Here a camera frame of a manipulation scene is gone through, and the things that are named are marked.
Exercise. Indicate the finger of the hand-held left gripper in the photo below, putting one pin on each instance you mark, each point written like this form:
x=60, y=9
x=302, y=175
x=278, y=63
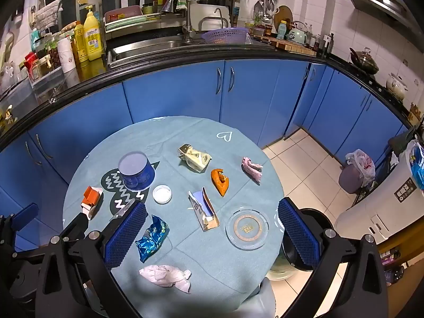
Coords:
x=24, y=212
x=76, y=225

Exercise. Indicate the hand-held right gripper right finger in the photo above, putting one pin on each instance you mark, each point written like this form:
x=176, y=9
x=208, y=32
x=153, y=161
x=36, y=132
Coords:
x=298, y=235

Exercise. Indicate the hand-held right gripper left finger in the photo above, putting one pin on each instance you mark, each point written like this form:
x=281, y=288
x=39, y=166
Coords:
x=126, y=235

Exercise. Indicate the black round waste bin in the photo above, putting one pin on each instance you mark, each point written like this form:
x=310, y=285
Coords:
x=311, y=217

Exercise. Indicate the blue foil wrapper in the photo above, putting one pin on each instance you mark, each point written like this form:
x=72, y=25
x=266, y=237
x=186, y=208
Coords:
x=152, y=238

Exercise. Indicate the orange white small carton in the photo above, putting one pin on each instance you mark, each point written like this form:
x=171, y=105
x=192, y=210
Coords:
x=91, y=202

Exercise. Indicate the white tissue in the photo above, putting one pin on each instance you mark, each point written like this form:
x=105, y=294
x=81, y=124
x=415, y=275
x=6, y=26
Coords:
x=165, y=275

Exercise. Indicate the pink wrapper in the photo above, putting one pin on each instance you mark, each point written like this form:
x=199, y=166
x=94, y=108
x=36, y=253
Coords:
x=251, y=169

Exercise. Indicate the orange peel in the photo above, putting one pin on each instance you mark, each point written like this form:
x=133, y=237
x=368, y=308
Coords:
x=220, y=181

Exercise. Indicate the yellow white wrapper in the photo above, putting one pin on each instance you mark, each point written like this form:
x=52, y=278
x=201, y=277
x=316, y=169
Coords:
x=193, y=157

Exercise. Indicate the black white zigzag packet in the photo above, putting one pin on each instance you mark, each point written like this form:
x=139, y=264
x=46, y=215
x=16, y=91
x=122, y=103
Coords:
x=114, y=185

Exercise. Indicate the round glass ashtray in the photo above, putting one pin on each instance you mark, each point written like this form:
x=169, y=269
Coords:
x=246, y=228

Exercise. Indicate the white round lid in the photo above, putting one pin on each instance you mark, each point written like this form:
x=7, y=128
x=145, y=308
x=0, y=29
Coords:
x=162, y=193

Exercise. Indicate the blue round tin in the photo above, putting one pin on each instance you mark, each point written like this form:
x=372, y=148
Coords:
x=135, y=172

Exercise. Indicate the purple plastic bin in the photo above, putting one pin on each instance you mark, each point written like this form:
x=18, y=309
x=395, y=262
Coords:
x=350, y=180

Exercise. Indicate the tall white appliance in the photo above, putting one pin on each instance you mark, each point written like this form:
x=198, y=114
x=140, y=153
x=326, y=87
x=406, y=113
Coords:
x=381, y=205

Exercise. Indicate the white red plastic bag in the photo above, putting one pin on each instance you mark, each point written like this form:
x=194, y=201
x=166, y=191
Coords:
x=362, y=164

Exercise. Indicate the dark glass bottle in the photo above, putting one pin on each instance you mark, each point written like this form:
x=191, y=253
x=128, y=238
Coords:
x=392, y=273

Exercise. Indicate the round table with blue cloth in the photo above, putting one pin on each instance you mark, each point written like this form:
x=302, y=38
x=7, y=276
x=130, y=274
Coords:
x=205, y=132

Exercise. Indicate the blue white packet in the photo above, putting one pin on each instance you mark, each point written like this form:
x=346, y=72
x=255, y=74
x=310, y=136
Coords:
x=418, y=165

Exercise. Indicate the black kitchen countertop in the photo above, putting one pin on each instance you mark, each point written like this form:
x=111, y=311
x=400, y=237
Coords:
x=82, y=73

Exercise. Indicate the blue kitchen cabinets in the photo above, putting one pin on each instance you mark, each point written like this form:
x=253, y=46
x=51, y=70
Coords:
x=182, y=89

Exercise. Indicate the white paper cup stack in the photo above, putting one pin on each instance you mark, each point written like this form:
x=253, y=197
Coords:
x=67, y=56

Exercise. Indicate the white ceramic pot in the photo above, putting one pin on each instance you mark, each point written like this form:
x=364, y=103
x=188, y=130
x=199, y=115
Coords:
x=396, y=86

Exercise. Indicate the orange bottle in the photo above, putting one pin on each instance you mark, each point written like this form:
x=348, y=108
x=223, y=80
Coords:
x=79, y=43

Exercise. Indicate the wok with glass lid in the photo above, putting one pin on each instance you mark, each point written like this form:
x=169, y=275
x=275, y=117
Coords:
x=364, y=60

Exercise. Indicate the wooden cutting board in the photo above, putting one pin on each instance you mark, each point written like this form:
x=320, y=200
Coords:
x=291, y=46

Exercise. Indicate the yellow detergent bottle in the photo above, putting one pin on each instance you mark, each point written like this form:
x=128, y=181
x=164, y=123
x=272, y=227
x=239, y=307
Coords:
x=92, y=36

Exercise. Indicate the steel sink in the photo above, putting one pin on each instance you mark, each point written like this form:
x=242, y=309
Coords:
x=165, y=48

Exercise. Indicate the green kettle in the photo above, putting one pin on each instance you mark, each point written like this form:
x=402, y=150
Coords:
x=297, y=35

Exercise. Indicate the blue jar yellow lid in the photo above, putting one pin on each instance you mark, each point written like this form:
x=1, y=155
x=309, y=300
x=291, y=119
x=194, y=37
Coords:
x=282, y=30

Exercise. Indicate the purple plastic colander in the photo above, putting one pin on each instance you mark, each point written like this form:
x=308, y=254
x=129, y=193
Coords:
x=225, y=35

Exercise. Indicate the round wooden board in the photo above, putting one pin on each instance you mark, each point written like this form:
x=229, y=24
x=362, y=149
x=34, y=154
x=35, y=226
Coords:
x=285, y=15

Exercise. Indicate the hanging kitchen utensils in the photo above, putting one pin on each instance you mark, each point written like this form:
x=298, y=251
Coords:
x=265, y=3

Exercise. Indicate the chrome faucet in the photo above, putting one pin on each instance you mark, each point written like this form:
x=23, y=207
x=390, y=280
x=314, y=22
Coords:
x=170, y=1

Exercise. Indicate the steel range hood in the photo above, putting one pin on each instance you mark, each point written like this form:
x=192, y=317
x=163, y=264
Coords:
x=381, y=5

